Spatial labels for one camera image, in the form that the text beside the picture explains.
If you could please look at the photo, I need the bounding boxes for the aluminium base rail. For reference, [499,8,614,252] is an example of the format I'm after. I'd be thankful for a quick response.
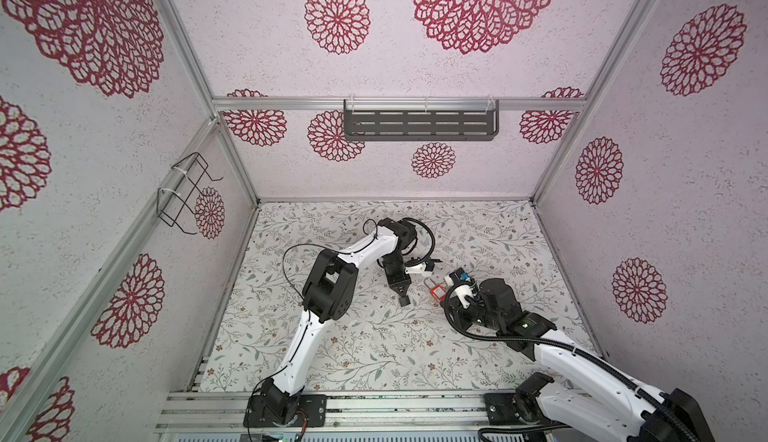
[152,354,625,442]

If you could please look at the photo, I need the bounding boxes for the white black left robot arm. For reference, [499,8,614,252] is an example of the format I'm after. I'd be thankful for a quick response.
[243,217,435,430]

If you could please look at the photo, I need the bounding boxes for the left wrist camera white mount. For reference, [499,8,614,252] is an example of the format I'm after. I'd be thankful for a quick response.
[405,259,440,278]

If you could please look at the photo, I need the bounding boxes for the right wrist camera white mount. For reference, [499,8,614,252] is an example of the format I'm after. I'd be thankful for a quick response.
[444,268,477,310]

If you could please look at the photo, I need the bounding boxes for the dark grey wall shelf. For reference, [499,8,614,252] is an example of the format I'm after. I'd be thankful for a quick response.
[342,99,499,142]

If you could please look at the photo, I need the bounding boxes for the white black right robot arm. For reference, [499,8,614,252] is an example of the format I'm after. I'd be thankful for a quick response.
[441,269,714,441]

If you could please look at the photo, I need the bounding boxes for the black corrugated left cable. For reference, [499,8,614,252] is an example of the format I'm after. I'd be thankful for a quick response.
[398,217,437,266]

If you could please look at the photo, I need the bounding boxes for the red padlock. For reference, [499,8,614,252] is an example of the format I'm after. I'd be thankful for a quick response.
[424,279,447,305]

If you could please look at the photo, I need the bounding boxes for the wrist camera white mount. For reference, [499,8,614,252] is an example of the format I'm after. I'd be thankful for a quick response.
[405,259,440,278]
[444,268,477,310]

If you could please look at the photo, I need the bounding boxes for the black corrugated cable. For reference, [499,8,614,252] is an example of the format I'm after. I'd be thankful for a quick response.
[398,217,437,266]
[442,288,703,442]

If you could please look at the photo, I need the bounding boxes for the black wire wall basket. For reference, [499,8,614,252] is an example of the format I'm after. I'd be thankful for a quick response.
[155,152,226,240]

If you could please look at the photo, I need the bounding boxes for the thin black left cable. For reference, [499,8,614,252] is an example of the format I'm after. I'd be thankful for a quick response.
[280,219,379,308]

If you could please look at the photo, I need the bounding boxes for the black corrugated right cable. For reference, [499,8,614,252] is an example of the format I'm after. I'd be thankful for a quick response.
[442,288,703,442]

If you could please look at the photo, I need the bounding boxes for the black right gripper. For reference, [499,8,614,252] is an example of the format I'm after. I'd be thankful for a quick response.
[438,291,502,334]

